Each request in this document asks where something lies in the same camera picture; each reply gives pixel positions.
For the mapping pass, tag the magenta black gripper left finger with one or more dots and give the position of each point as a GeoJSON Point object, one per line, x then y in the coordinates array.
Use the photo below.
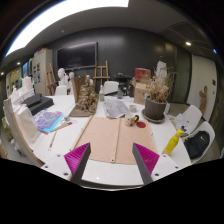
{"type": "Point", "coordinates": [76, 161]}

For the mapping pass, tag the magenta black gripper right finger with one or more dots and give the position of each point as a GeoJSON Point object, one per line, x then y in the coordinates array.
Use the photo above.
{"type": "Point", "coordinates": [146, 160]}

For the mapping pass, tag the yellow bottle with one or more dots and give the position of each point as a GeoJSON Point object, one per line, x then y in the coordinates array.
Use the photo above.
{"type": "Point", "coordinates": [172, 142]}

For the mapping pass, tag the red wooden stick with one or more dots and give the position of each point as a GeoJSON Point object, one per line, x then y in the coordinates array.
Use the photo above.
{"type": "Point", "coordinates": [52, 141]}

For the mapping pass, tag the red round coaster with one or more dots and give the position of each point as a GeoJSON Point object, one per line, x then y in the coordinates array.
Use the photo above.
{"type": "Point", "coordinates": [141, 124]}

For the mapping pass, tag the tan cardboard mat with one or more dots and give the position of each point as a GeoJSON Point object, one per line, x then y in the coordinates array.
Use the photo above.
{"type": "Point", "coordinates": [112, 141]}

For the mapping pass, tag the colourful iridescent book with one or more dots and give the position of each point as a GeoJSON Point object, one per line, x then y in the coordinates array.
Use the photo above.
{"type": "Point", "coordinates": [46, 121]}

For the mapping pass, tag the dark grey plant pot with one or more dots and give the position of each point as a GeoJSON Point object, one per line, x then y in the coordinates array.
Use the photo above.
{"type": "Point", "coordinates": [154, 110]}

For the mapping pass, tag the black backpack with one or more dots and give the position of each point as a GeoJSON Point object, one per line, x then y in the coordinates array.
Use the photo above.
{"type": "Point", "coordinates": [197, 144]}

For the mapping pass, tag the brown wooden sculpture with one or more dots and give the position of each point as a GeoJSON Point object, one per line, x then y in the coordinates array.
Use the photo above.
{"type": "Point", "coordinates": [86, 99]}

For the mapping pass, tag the black box stack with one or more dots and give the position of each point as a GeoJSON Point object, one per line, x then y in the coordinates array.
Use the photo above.
{"type": "Point", "coordinates": [37, 103]}

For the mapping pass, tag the white chair with backpack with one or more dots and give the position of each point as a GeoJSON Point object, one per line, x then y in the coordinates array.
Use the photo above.
{"type": "Point", "coordinates": [205, 126]}

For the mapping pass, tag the clear plastic bottle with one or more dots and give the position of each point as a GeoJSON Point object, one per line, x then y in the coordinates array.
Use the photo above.
{"type": "Point", "coordinates": [101, 93]}

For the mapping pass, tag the cardboard box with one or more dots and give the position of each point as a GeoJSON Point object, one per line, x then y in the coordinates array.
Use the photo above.
{"type": "Point", "coordinates": [140, 93]}

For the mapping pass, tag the dried brown plant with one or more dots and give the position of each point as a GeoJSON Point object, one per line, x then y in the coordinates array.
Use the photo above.
{"type": "Point", "coordinates": [159, 88]}

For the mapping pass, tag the white plaster bust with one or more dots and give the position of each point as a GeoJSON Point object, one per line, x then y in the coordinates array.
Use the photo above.
{"type": "Point", "coordinates": [63, 78]}

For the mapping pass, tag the wooden easel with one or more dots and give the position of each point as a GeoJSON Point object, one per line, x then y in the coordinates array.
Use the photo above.
{"type": "Point", "coordinates": [101, 73]}

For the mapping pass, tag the white cabinet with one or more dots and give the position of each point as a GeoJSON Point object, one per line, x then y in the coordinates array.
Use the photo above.
{"type": "Point", "coordinates": [40, 66]}

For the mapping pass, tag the wall television screen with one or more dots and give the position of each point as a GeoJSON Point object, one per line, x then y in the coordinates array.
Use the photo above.
{"type": "Point", "coordinates": [77, 56]}

